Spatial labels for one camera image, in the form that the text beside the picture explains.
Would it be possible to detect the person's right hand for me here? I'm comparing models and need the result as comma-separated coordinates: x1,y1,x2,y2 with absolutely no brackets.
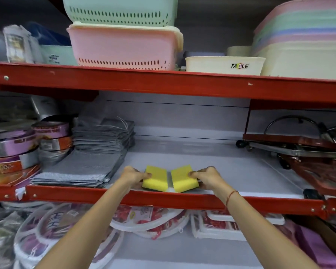
189,166,228,194

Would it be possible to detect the person's left hand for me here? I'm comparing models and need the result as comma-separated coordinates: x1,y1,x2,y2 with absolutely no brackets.
120,166,152,191

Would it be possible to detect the yellow green scrub sponge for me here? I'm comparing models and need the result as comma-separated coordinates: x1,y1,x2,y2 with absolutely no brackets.
142,165,168,193
171,165,199,193

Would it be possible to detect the person's right forearm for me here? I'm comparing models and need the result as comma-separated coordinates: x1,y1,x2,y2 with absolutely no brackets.
215,185,320,269

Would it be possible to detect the person's left forearm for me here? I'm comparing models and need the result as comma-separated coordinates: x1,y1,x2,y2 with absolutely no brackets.
35,180,133,269

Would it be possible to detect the white rectangular packaged tray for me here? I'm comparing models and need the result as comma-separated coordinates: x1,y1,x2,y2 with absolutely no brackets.
190,210,285,241

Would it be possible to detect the stack of grey cloths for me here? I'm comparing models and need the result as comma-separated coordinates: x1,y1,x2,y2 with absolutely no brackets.
30,118,136,189

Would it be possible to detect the silver round tin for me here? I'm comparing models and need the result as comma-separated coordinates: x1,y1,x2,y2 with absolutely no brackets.
38,148,72,167

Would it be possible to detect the small orange round tin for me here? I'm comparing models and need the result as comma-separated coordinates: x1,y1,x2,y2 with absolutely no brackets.
39,136,73,152

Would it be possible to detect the red board with wheels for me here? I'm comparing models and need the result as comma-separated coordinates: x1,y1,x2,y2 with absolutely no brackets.
236,133,336,160

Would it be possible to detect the pile of round white packages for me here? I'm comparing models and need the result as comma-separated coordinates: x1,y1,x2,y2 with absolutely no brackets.
13,202,191,269

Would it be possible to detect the small purple round tin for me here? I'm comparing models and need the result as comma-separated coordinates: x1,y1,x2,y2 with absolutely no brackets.
31,121,71,140

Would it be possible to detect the cream rectangular plastic tray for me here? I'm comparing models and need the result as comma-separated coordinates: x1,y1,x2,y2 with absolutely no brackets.
185,56,266,76

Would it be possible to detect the silver foil packet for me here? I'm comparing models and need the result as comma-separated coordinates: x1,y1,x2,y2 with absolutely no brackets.
30,95,63,121

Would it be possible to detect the red wrapped board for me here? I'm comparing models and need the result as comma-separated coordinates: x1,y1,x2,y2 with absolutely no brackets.
277,152,336,199

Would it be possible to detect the pink plastic basket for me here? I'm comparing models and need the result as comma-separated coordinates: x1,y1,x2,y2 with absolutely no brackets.
66,21,184,71

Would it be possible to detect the small cream plastic tub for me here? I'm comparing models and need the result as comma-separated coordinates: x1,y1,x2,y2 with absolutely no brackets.
227,46,253,57

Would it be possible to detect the large orange round tin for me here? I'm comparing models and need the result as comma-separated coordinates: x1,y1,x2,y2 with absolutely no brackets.
0,149,41,176

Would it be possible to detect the large purple round tin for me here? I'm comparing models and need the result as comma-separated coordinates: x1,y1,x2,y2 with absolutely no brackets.
0,128,39,159

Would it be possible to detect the purple folded cloth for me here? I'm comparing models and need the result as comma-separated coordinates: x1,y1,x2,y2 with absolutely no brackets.
283,220,336,269

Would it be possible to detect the pale green box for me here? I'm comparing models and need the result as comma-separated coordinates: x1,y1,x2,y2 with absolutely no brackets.
40,45,79,66

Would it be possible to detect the mint green plastic basket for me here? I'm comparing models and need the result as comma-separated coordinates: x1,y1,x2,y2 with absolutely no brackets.
62,0,178,27

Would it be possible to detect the blue plastic item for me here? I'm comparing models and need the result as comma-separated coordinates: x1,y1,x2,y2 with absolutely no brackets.
25,21,72,47

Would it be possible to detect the stack of pastel plastic basins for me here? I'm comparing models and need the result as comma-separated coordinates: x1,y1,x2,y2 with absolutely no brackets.
251,0,336,81

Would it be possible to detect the white wrapped packet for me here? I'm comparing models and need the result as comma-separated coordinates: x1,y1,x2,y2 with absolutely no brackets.
3,24,35,64

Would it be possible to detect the red metal shelf rail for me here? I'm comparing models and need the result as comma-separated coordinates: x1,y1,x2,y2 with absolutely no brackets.
0,183,336,220
0,62,336,106

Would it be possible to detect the red thread bracelet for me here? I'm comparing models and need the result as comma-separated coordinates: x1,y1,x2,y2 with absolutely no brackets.
226,190,239,208

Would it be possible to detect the black wire handle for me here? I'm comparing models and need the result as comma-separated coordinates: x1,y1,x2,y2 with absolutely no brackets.
263,115,336,143

